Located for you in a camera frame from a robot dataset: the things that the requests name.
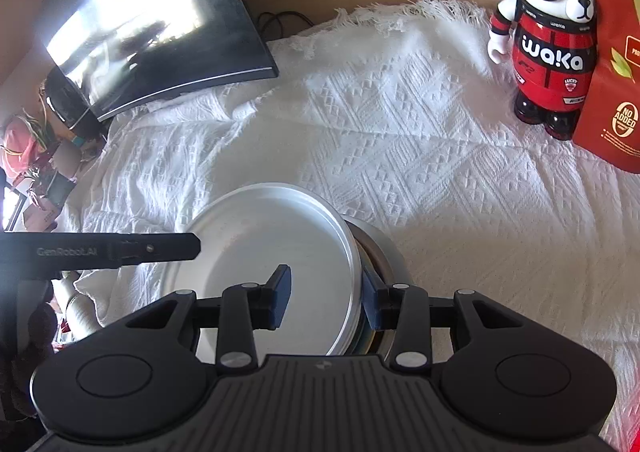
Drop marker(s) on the left hand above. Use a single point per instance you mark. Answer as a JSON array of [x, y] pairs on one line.
[[17, 372]]

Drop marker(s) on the black curved monitor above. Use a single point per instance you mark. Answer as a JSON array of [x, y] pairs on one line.
[[111, 55]]

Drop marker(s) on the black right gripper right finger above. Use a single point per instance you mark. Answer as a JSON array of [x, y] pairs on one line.
[[412, 314]]

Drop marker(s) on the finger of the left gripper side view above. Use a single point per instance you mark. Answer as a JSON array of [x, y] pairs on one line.
[[136, 249]]

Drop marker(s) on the stainless steel bowl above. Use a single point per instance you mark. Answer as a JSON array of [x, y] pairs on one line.
[[379, 253]]

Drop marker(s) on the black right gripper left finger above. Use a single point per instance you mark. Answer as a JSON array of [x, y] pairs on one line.
[[165, 334]]

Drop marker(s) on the panda racer figurine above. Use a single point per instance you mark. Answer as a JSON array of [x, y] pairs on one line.
[[553, 48]]

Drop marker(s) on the white plastic bowl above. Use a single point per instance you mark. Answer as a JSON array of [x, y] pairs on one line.
[[247, 233]]

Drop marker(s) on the white woven tablecloth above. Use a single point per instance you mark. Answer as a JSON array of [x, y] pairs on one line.
[[395, 115]]

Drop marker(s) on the red snack bag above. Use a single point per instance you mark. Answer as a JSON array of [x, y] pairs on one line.
[[609, 124]]

